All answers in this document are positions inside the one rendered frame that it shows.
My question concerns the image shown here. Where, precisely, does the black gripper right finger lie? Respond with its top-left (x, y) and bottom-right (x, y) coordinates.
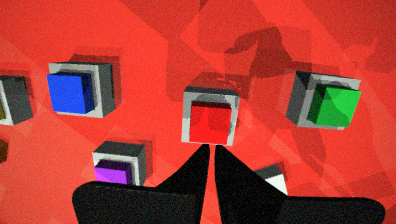
top-left (214, 145), bottom-right (386, 224)

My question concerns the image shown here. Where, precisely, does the red button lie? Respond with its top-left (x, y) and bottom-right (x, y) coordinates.
top-left (181, 86), bottom-right (240, 146)

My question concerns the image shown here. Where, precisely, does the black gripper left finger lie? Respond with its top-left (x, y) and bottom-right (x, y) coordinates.
top-left (72, 144), bottom-right (210, 224)

